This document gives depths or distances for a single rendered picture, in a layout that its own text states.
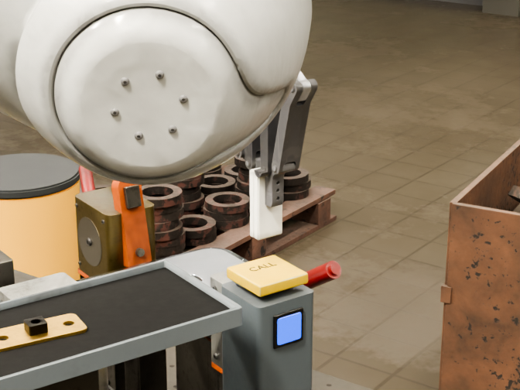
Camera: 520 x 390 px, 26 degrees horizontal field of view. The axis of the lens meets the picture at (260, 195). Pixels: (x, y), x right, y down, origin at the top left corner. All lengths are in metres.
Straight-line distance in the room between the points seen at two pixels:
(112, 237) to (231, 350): 0.47
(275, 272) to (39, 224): 2.18
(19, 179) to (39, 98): 2.89
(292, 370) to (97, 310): 0.22
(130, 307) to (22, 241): 2.23
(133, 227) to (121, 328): 0.58
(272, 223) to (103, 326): 0.20
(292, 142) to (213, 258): 0.55
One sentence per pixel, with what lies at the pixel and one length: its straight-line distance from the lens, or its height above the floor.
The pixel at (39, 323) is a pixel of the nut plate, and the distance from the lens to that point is 1.01.
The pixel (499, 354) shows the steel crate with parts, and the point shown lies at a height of 0.27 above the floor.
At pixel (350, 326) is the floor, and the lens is 3.64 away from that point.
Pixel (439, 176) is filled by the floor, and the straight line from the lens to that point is 5.10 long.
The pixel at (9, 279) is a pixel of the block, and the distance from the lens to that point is 1.53.
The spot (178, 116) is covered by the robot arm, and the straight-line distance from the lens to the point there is 0.41.
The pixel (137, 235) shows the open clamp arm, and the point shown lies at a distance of 1.59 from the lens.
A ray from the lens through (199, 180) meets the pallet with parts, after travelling 4.16.
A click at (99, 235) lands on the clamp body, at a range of 1.61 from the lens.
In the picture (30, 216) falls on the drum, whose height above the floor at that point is 0.48.
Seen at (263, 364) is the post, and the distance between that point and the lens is 1.13.
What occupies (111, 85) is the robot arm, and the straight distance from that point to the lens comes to 0.41.
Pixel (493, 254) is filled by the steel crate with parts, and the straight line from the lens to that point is 2.84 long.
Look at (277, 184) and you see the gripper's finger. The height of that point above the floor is 1.26.
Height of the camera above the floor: 1.61
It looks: 20 degrees down
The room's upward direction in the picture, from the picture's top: straight up
